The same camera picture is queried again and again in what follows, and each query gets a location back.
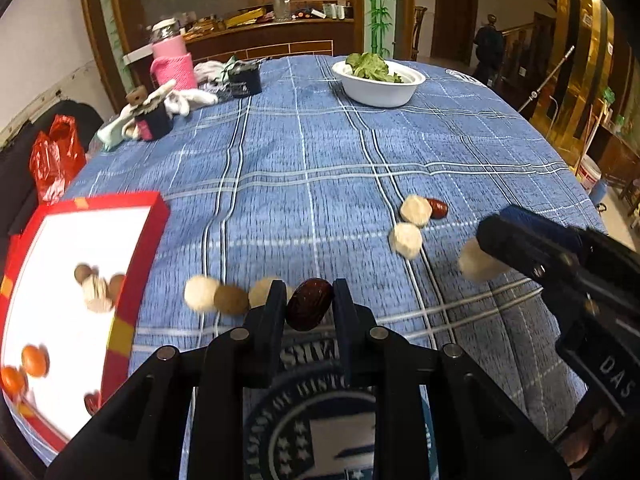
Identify dark jar with cork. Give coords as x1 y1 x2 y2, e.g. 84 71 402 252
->
125 87 173 141

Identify red box with white inside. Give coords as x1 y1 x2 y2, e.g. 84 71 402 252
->
0 191 171 453

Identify white bowl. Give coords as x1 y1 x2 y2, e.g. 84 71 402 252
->
331 60 426 108

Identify white bucket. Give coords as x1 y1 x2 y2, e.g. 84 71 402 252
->
575 155 603 191

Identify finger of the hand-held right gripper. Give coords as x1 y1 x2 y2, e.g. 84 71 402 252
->
476 215 582 294
500 205 589 257

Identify wooden chair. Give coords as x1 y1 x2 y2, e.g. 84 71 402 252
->
412 6 429 61

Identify small black box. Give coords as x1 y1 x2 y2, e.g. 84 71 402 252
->
227 62 262 98

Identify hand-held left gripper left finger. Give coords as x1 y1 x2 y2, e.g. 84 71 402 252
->
45 277 288 480

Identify large mandarin orange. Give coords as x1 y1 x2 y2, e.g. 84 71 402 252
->
0 366 28 396

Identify bamboo painted pillar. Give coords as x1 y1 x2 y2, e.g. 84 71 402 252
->
362 0 416 61

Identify person's right hand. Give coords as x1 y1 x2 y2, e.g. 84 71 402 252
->
559 405 618 467

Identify black sofa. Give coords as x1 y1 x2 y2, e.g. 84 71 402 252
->
0 100 106 241

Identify small mandarin orange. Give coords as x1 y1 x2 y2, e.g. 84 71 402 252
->
21 344 50 378

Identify green leafy vegetable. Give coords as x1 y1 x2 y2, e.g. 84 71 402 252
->
345 52 403 83

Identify blue plaid tablecloth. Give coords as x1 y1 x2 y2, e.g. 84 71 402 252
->
10 55 608 480

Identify light green cloth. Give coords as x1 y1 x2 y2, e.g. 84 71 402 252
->
96 109 138 152

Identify wooden counter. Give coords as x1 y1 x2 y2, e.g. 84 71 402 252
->
125 17 356 86

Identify white gloves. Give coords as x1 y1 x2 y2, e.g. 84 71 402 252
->
160 60 236 117

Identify metal pole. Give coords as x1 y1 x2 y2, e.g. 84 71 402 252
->
517 45 576 111

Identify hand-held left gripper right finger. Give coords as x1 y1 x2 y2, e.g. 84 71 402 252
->
332 277 573 480

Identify red plastic bag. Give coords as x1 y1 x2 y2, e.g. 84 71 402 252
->
29 115 87 205

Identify pink bottle with knitted sleeve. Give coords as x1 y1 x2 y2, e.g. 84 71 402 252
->
150 18 198 92

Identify white cake piece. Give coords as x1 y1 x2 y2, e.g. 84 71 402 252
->
183 275 221 313

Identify brown wooden door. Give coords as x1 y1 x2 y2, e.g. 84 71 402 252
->
431 0 480 63

